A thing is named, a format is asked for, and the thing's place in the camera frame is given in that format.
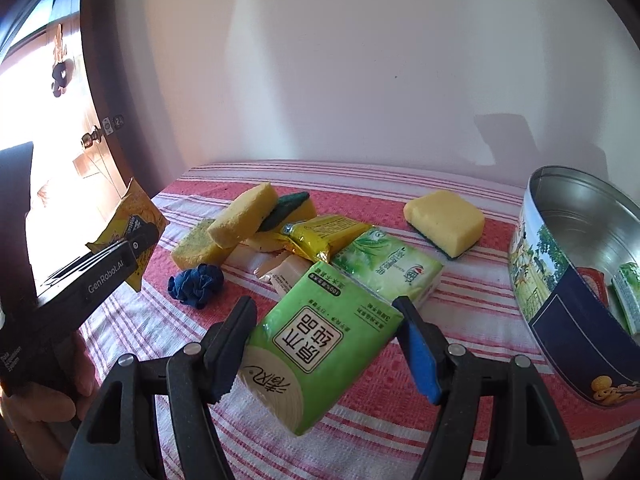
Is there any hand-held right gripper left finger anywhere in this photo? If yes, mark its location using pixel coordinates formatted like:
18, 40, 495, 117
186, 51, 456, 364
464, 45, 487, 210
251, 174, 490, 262
62, 296, 258, 480

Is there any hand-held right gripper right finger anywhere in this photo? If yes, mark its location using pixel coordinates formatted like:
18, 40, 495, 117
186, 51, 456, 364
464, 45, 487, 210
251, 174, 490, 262
392, 297, 586, 480

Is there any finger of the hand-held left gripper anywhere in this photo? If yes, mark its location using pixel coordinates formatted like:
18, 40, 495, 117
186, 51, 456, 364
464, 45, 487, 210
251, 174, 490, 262
87, 222, 161, 262

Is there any yellow snack packet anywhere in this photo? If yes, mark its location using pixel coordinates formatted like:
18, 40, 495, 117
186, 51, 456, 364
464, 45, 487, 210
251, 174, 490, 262
281, 214, 372, 264
87, 177, 168, 291

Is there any rough yellow sponge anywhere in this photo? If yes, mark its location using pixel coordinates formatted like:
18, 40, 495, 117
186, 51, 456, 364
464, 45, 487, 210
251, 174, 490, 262
207, 182, 278, 249

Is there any round metal tin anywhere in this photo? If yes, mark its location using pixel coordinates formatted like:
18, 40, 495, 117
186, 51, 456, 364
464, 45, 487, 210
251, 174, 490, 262
508, 165, 640, 411

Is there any yellow sponge with green scourer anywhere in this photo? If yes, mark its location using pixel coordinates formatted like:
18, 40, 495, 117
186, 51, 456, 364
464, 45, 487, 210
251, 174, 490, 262
259, 191, 318, 234

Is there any person's left hand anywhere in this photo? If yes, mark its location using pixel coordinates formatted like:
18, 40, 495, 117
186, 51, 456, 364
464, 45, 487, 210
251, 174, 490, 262
0, 332, 99, 461

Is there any yellow sponge with dark base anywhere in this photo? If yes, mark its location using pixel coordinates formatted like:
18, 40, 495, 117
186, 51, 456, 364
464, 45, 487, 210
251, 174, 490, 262
171, 217, 236, 272

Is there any red striped tablecloth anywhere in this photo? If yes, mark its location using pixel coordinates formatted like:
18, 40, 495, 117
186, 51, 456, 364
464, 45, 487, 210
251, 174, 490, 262
82, 160, 640, 480

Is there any blue scrunchie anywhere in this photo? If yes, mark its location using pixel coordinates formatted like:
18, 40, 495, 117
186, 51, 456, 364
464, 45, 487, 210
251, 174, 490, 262
167, 263, 224, 309

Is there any pale green patterned tissue pack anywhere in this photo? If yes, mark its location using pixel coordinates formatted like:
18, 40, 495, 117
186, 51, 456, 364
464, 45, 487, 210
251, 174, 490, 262
332, 226, 445, 311

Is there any beige snack packet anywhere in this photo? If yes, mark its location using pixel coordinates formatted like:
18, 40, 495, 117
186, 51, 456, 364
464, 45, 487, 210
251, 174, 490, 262
254, 254, 313, 297
239, 234, 293, 266

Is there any yellow sponge with green base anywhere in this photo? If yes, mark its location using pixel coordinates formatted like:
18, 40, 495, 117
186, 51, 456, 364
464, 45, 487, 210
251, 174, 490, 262
404, 190, 486, 261

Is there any hanging door decoration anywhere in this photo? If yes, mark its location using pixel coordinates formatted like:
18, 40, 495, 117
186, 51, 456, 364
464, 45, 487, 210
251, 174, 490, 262
50, 25, 77, 98

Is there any wooden door with knob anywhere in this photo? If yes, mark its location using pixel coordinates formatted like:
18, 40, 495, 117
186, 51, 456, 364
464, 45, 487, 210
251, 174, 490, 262
0, 0, 176, 196

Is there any red and white packet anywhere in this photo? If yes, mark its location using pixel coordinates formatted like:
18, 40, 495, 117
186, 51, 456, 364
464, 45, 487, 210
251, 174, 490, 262
575, 267, 615, 307

